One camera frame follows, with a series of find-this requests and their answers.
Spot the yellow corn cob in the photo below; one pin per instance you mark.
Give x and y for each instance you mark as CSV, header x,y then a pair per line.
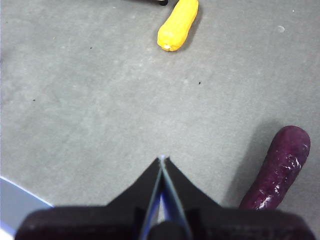
x,y
177,27

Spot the purple sweet potato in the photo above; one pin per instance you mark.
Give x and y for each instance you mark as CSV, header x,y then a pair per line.
x,y
282,167

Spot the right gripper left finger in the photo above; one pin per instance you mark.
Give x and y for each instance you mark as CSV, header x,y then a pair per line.
x,y
100,222

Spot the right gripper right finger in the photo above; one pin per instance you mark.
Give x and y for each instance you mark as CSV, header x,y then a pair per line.
x,y
237,225

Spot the cream toaster oven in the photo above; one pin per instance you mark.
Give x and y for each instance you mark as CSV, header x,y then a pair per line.
x,y
152,0

